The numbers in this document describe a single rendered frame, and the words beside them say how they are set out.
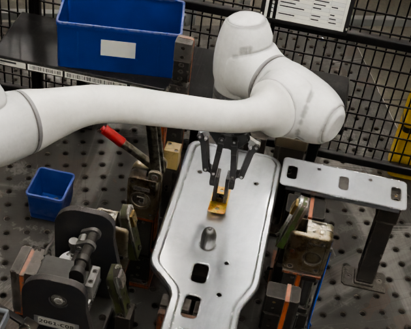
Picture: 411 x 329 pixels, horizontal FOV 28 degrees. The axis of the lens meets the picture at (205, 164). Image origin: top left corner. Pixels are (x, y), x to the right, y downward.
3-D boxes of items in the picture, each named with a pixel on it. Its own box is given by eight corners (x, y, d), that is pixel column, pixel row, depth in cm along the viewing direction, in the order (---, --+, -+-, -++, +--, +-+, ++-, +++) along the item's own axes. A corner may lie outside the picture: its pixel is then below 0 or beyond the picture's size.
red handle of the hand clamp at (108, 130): (161, 175, 172) (102, 130, 168) (155, 180, 174) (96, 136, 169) (166, 162, 176) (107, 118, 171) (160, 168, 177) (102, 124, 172)
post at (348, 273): (384, 294, 203) (416, 211, 184) (340, 284, 204) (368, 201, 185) (385, 275, 208) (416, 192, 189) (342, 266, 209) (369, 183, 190)
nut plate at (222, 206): (224, 215, 173) (225, 211, 173) (207, 211, 174) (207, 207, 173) (231, 189, 180) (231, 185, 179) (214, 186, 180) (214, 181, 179)
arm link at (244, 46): (197, 81, 157) (244, 117, 150) (206, 11, 146) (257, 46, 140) (239, 64, 163) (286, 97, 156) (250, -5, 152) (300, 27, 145)
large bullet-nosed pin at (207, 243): (213, 257, 168) (216, 235, 163) (197, 254, 168) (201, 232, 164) (215, 246, 170) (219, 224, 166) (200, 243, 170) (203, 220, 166)
